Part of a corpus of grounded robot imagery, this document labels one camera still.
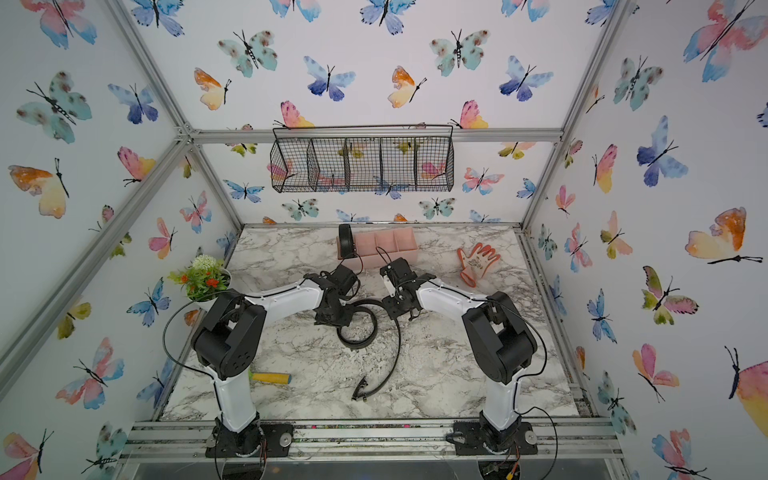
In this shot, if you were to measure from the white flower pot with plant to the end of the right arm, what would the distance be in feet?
1.65

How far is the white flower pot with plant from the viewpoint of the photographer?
86cm

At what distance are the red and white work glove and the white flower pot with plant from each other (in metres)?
0.77

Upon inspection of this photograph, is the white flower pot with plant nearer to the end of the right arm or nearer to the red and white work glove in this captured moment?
the end of the right arm

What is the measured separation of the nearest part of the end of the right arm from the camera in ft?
2.28

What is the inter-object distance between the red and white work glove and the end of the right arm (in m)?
0.30

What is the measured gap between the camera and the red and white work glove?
3.44 ft
